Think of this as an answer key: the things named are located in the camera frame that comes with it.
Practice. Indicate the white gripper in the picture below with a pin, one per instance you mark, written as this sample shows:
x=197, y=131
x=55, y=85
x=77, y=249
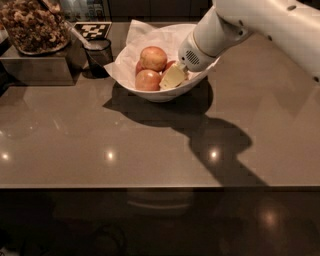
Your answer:
x=194, y=56

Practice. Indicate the red-yellow apple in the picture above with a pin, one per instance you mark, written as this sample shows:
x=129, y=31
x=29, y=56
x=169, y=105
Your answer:
x=168, y=65
x=148, y=80
x=154, y=58

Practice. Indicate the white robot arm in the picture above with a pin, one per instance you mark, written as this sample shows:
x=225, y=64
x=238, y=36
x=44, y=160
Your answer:
x=292, y=26

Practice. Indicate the white bowl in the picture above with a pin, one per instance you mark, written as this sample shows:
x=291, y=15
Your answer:
x=166, y=94

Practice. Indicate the hidden back red apple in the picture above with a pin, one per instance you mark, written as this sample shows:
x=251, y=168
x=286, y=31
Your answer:
x=138, y=68

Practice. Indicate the white paper liner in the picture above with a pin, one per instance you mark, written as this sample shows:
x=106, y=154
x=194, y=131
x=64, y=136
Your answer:
x=156, y=36

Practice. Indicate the black mesh cup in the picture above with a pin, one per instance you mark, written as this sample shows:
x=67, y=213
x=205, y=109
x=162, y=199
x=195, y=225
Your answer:
x=98, y=55

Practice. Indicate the white utensil in cup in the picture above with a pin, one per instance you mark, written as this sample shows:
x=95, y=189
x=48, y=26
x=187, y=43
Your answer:
x=73, y=31

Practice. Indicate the black white marker card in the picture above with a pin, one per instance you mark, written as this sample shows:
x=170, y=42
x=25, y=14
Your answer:
x=93, y=30

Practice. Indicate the glass jar of snacks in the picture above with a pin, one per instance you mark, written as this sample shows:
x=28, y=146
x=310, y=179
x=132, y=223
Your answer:
x=35, y=27

